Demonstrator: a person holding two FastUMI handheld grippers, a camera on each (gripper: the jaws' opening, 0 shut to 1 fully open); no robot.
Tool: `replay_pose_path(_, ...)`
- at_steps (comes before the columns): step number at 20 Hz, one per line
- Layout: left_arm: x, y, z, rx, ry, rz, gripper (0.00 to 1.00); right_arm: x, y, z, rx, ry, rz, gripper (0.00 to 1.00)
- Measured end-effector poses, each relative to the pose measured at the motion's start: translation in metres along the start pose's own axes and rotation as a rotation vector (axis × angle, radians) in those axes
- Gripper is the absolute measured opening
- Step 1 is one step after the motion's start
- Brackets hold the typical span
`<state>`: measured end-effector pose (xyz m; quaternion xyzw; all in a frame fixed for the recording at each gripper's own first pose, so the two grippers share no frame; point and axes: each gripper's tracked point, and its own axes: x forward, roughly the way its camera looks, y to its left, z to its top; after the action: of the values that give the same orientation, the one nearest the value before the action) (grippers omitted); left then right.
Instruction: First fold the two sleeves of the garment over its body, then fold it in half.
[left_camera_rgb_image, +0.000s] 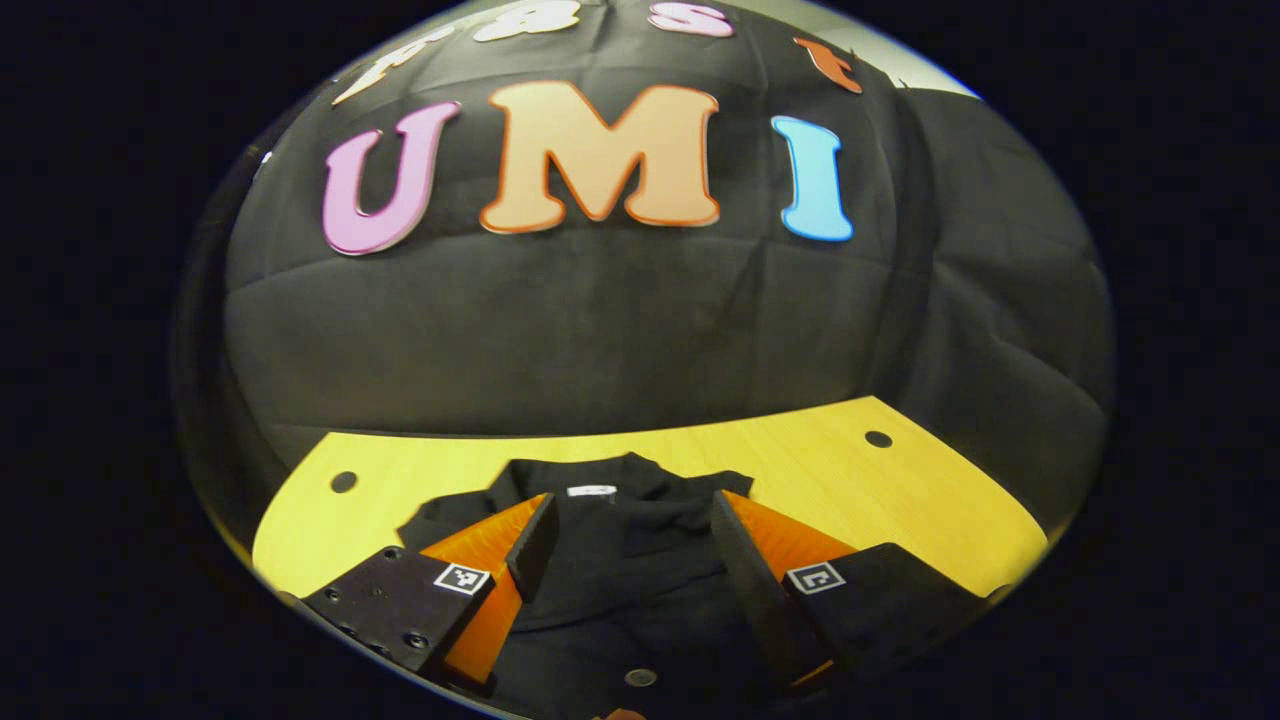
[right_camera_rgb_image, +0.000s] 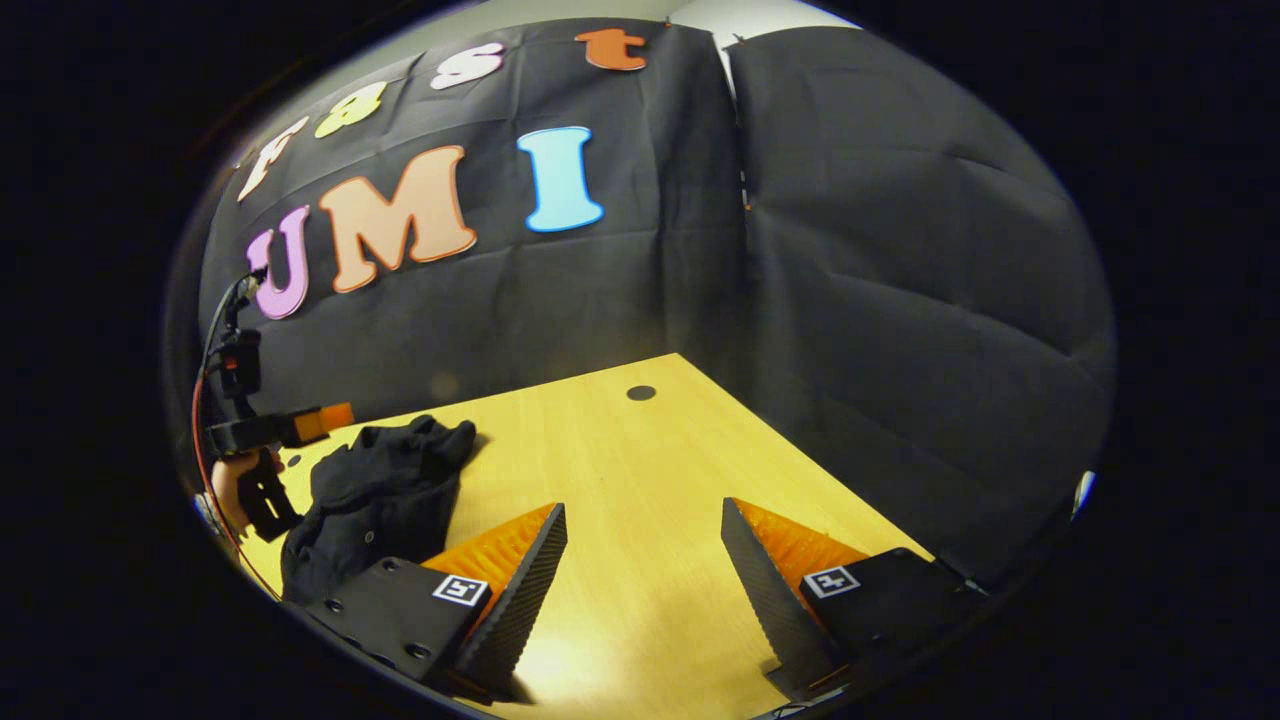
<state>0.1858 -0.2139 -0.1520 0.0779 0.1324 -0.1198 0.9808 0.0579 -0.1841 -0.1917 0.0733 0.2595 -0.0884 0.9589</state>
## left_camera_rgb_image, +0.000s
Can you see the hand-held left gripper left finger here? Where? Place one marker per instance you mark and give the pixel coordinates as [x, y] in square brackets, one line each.
[530, 550]

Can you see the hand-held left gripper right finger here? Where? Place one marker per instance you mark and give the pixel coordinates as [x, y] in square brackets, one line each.
[755, 590]

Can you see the black buttoned cardigan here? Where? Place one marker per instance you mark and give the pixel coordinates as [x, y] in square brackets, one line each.
[640, 600]

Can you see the black round table grommet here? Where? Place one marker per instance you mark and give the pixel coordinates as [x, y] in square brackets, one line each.
[344, 482]
[879, 439]

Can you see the black backdrop cloth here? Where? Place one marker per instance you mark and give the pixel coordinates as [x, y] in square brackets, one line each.
[620, 320]

